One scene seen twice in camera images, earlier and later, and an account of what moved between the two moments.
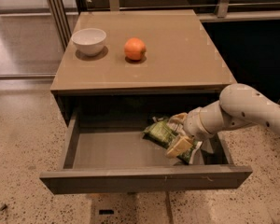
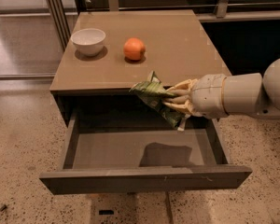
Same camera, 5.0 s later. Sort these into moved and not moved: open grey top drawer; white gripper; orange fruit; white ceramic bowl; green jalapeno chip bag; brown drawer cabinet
Moved: green jalapeno chip bag; white gripper
Not moved: orange fruit; open grey top drawer; white ceramic bowl; brown drawer cabinet
